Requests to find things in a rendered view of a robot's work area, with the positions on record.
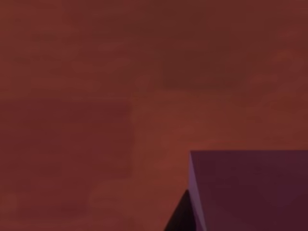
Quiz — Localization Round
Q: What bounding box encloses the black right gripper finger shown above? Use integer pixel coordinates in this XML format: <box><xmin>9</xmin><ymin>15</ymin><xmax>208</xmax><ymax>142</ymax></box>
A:
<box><xmin>164</xmin><ymin>189</ymin><xmax>199</xmax><ymax>231</ymax></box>

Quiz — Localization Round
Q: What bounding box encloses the dark purple box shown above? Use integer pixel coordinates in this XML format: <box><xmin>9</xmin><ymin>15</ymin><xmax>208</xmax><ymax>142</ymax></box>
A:
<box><xmin>188</xmin><ymin>150</ymin><xmax>308</xmax><ymax>231</ymax></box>

